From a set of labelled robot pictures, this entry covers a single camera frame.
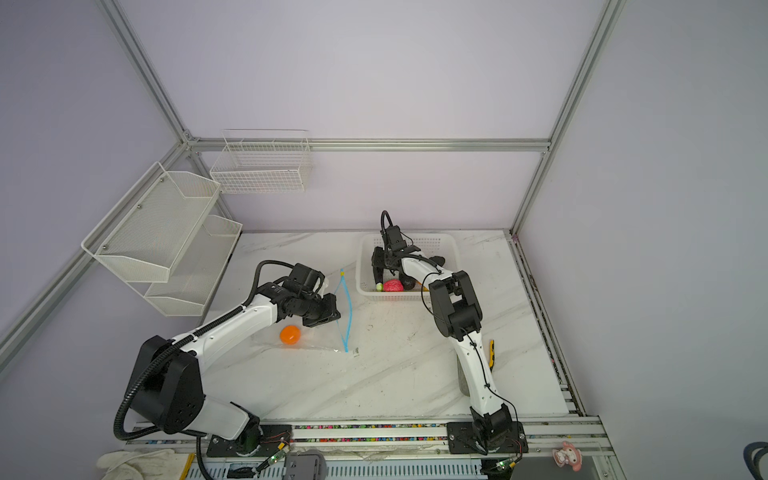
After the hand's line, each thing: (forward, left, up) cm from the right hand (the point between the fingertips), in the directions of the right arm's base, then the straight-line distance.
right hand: (374, 256), depth 106 cm
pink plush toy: (-58, -50, -5) cm, 77 cm away
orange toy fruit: (-30, +24, -2) cm, 38 cm away
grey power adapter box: (-61, +13, -5) cm, 63 cm away
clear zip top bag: (-31, +11, 0) cm, 32 cm away
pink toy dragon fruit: (-14, -7, +1) cm, 15 cm away
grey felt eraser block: (-46, -24, +10) cm, 53 cm away
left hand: (-27, +8, +5) cm, 29 cm away
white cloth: (-62, +49, -4) cm, 80 cm away
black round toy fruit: (-11, -12, -1) cm, 16 cm away
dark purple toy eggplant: (-11, -2, -3) cm, 12 cm away
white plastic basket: (+4, -25, +1) cm, 25 cm away
